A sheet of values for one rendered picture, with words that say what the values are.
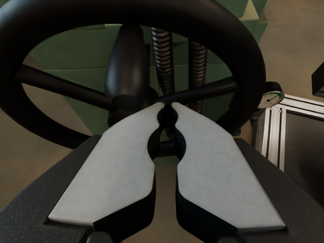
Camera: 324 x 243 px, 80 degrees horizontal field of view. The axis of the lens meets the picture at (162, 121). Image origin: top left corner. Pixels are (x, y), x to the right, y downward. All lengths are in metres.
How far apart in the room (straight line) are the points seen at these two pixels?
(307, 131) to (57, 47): 1.00
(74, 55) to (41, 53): 0.06
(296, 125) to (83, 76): 0.92
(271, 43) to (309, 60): 0.29
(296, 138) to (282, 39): 0.98
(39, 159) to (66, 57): 0.90
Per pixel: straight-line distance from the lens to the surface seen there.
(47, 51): 0.45
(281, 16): 2.09
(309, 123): 1.12
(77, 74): 0.47
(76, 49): 0.42
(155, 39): 0.24
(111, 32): 0.26
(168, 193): 1.02
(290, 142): 1.02
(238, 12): 0.26
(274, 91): 0.46
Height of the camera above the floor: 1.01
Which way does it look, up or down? 61 degrees down
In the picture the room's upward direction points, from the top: 3 degrees counter-clockwise
